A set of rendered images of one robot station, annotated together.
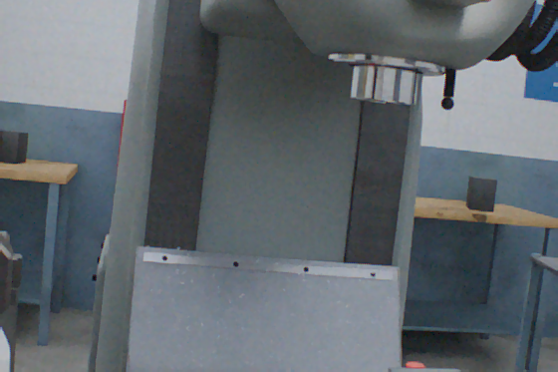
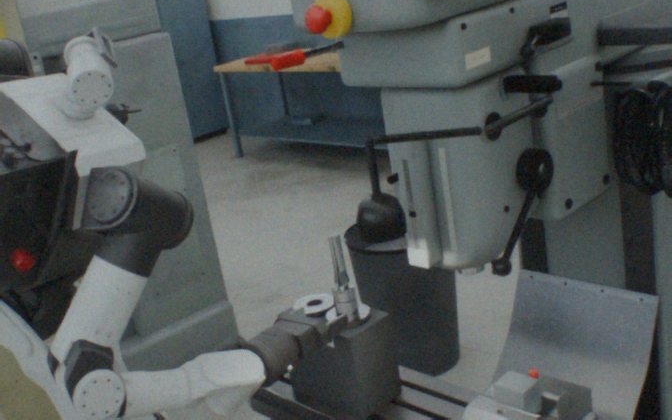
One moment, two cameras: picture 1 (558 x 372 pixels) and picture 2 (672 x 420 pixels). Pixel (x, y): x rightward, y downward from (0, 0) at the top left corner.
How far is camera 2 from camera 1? 1.26 m
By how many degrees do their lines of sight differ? 59
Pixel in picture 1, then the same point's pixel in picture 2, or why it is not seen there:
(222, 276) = (558, 289)
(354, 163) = (622, 233)
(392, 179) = (645, 244)
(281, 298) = (586, 306)
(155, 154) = not seen: hidden behind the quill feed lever
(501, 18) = (460, 260)
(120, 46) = not seen: outside the picture
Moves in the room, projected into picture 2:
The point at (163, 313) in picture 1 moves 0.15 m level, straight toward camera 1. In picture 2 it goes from (528, 306) to (485, 335)
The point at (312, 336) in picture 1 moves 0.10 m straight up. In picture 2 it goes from (599, 330) to (596, 286)
